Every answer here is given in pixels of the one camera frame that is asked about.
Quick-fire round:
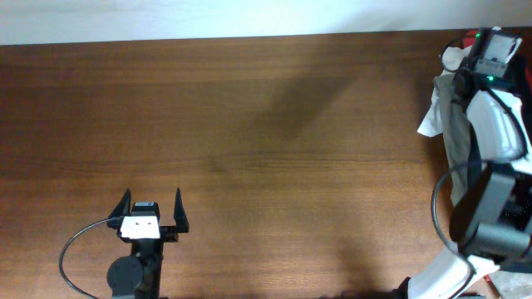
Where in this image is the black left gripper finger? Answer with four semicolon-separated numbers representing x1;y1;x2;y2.
107;189;131;228
173;188;190;233

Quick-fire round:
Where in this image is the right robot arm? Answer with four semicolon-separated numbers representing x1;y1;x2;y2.
392;27;531;299

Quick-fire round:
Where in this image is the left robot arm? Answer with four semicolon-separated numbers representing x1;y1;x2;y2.
106;189;190;299

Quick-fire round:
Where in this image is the grey folded garment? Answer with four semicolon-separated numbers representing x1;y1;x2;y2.
434;75;479;206

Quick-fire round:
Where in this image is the white crumpled garment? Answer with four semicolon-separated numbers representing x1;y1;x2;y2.
417;46;471;137

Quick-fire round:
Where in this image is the red garment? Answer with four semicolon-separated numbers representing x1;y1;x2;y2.
461;30;480;48

